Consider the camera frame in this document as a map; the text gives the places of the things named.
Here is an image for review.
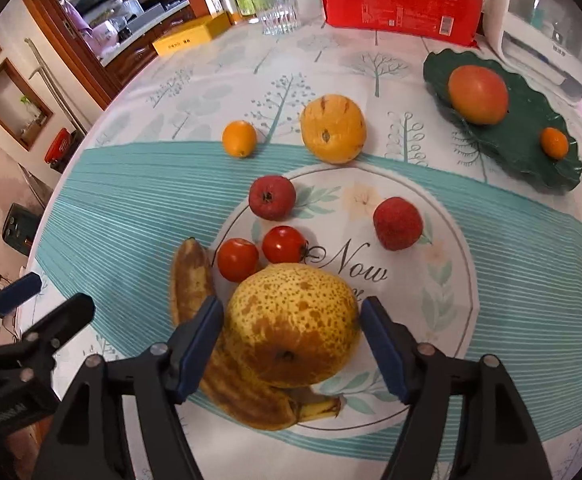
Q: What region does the red paper cup package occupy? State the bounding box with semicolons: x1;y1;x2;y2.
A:
316;0;486;47

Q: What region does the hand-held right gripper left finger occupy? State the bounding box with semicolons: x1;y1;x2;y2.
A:
31;296;225;480

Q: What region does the yellow melon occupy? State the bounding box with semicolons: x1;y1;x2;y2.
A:
299;94;368;165

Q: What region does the red tomato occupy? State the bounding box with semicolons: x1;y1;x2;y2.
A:
262;225;310;264
217;238;260;283

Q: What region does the yellow spotted pear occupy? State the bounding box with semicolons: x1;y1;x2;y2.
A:
225;262;362;390

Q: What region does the wooden kitchen cabinet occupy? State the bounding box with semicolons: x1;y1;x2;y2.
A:
21;0;212;111

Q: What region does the red lychee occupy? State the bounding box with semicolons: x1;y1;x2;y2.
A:
373;197;424;252

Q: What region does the yellow cardboard box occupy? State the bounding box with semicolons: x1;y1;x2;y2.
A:
152;12;232;57

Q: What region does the small metal-lid jar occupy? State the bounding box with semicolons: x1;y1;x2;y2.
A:
218;0;244;26

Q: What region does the red container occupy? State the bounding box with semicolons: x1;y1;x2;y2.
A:
45;127;72;165

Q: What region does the small orange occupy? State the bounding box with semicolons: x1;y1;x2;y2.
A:
222;120;258;158

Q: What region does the clear glass jar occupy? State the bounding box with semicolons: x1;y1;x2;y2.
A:
259;0;300;36

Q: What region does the white countertop appliance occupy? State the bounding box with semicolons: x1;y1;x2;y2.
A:
483;0;582;105

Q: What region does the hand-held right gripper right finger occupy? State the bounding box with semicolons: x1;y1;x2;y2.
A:
360;296;554;480

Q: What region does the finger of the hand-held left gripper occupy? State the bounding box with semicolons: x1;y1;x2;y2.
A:
0;294;96;383
0;272;42;348

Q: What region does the orange kumquat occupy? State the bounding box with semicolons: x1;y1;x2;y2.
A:
541;127;570;160

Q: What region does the black box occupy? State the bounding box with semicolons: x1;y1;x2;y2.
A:
2;203;42;256

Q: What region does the green leaf-shaped plate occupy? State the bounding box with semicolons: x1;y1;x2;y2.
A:
423;49;582;194

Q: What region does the brown spotted banana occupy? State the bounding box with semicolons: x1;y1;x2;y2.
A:
170;238;342;432

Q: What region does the red hawthorn fruit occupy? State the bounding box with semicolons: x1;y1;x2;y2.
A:
248;175;296;221

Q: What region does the red apple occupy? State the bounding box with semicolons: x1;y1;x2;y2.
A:
447;65;510;126

